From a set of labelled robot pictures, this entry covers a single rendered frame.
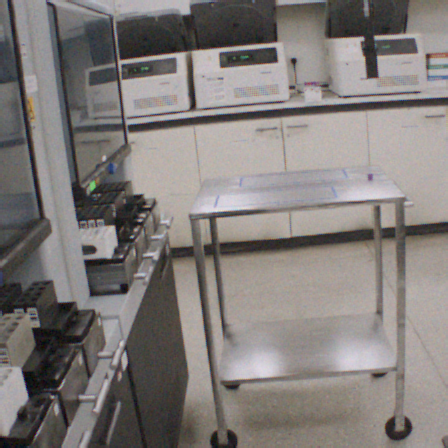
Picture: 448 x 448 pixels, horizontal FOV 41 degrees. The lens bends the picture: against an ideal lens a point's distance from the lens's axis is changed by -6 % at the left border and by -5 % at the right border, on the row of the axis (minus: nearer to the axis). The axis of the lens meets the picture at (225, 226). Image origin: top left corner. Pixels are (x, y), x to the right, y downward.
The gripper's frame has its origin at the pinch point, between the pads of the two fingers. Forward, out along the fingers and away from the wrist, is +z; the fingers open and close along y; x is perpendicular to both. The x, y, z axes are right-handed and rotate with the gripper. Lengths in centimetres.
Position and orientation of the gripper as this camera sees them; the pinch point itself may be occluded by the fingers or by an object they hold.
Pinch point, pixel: (371, 64)
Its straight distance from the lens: 152.8
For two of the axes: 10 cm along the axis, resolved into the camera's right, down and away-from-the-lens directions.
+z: 1.0, 9.5, 2.8
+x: -9.6, 0.2, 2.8
